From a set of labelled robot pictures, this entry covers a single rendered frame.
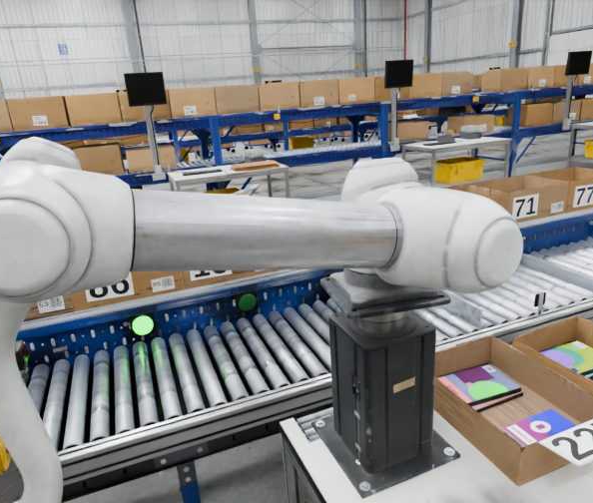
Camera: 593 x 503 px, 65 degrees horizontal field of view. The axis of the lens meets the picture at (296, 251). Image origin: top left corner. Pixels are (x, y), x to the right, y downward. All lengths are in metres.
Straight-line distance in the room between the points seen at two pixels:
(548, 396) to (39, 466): 1.17
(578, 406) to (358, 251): 0.86
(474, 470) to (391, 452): 0.19
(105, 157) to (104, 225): 5.46
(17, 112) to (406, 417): 5.73
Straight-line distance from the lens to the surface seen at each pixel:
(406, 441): 1.15
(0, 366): 0.80
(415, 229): 0.69
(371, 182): 0.88
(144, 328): 1.79
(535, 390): 1.46
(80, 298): 1.82
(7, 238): 0.49
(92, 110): 6.22
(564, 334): 1.69
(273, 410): 1.42
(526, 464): 1.17
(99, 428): 1.44
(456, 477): 1.18
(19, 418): 0.83
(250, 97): 6.45
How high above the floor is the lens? 1.57
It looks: 19 degrees down
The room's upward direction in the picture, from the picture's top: 4 degrees counter-clockwise
